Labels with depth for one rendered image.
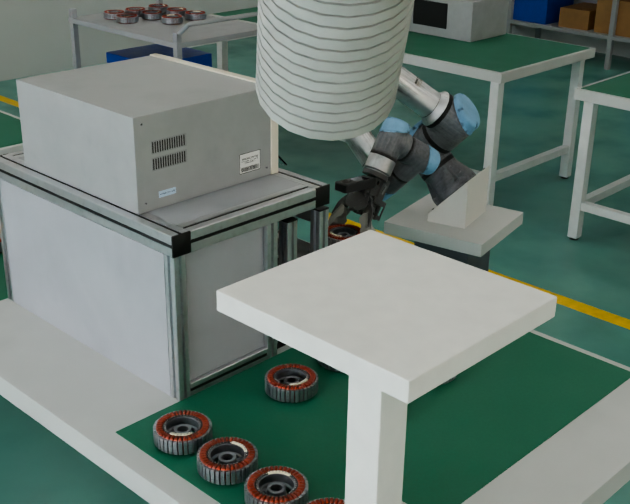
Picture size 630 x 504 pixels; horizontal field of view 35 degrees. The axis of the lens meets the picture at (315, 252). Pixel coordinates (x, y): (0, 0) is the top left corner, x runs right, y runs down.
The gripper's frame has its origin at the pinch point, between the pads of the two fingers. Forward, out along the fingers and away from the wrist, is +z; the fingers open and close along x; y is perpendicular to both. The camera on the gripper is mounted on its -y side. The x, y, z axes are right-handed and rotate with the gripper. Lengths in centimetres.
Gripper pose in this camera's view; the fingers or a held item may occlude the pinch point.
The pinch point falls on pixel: (342, 238)
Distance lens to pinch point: 262.6
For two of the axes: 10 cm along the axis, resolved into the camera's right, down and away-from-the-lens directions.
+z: -4.0, 9.2, -0.4
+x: -7.2, -2.9, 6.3
